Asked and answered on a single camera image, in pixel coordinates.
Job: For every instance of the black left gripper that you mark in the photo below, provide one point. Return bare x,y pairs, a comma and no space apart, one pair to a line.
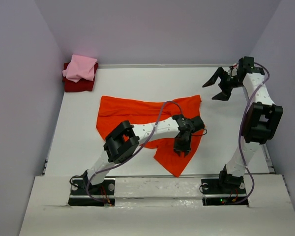
186,148

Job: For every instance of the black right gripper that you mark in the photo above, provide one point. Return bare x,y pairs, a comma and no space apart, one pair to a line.
223,95

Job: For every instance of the orange t shirt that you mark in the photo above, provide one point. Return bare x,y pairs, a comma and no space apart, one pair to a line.
113,111

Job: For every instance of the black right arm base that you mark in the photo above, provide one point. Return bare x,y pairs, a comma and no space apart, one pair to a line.
215,195

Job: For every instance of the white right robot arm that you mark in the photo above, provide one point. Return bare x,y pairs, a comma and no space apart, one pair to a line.
259,122

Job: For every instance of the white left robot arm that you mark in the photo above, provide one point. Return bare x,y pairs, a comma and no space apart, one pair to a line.
127,139

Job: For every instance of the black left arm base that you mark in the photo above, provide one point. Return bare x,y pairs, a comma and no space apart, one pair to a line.
102,195

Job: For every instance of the dark red folded t shirt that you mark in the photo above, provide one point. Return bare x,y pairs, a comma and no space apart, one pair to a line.
82,85

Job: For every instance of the pink folded t shirt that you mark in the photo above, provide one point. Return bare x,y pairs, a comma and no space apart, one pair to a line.
80,67

